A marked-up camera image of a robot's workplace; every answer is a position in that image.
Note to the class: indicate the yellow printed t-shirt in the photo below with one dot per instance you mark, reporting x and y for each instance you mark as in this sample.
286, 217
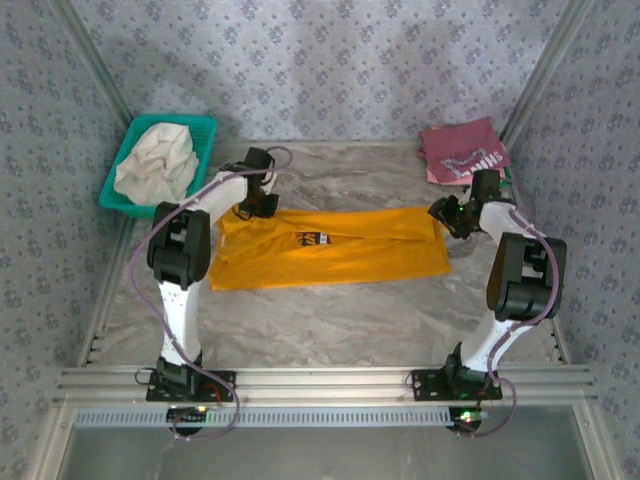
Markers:
325, 260

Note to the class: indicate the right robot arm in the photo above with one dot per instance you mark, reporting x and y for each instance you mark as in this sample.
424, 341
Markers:
525, 280

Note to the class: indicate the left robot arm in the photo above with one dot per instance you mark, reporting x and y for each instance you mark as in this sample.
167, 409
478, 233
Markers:
222, 192

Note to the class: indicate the green folded t-shirt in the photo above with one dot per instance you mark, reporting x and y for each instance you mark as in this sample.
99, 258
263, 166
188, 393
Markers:
507, 182

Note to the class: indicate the pink folded t-shirt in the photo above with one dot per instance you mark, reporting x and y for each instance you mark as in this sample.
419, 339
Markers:
445, 177

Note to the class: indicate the maroon folded t-shirt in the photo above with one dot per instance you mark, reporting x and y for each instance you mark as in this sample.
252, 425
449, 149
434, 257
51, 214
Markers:
465, 145

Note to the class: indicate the teal plastic basket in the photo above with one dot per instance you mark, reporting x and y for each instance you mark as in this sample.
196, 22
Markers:
206, 131

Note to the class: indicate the white crumpled t-shirt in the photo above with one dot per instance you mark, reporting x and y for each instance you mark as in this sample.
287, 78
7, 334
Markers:
155, 160

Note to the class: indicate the aluminium frame post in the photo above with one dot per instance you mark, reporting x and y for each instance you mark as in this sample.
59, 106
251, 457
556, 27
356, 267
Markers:
95, 60
545, 65

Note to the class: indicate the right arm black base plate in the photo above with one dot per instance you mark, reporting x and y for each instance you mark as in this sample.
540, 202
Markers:
425, 387

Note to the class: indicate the aluminium front mounting rail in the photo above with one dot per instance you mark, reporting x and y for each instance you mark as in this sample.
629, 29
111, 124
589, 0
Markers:
320, 382

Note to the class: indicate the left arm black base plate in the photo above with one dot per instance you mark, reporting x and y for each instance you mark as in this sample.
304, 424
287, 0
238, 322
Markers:
225, 395

